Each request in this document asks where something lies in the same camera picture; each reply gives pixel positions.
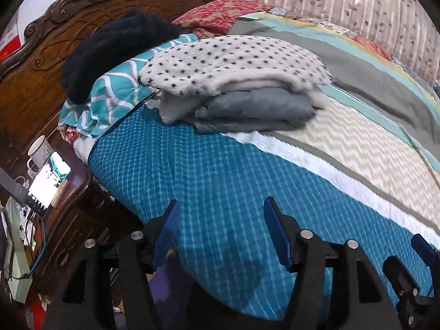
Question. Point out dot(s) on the black fuzzy garment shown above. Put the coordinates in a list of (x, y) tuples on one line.
[(114, 43)]

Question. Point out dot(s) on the white ceramic mug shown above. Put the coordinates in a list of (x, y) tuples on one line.
[(38, 153)]

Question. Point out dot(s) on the striped patchwork bed quilt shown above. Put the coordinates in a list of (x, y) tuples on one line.
[(365, 167)]

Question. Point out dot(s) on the teal white patterned pillow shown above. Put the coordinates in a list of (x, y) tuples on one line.
[(114, 94)]

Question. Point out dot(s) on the pale green box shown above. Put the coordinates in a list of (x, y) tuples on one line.
[(19, 287)]

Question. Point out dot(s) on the grey folded puffer jacket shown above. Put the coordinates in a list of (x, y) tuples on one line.
[(265, 109)]

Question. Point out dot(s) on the red floral pillow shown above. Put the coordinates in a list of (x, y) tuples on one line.
[(216, 18)]

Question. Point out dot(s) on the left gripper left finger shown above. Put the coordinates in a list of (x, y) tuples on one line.
[(84, 297)]

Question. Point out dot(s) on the wooden bedside table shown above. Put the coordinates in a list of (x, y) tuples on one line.
[(85, 211)]

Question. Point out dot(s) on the smartphone with lit screen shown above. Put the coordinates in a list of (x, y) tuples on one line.
[(47, 183)]

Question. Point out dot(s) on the white fleece patterned sweater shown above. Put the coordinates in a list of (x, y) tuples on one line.
[(189, 74)]

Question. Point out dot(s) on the floral beige curtain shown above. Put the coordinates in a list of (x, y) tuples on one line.
[(402, 27)]

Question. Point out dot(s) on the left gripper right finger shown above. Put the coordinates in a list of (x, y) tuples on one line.
[(336, 286)]

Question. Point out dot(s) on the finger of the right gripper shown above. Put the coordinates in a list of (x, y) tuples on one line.
[(414, 310)]

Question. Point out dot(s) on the carved wooden headboard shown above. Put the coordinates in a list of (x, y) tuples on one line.
[(31, 91)]

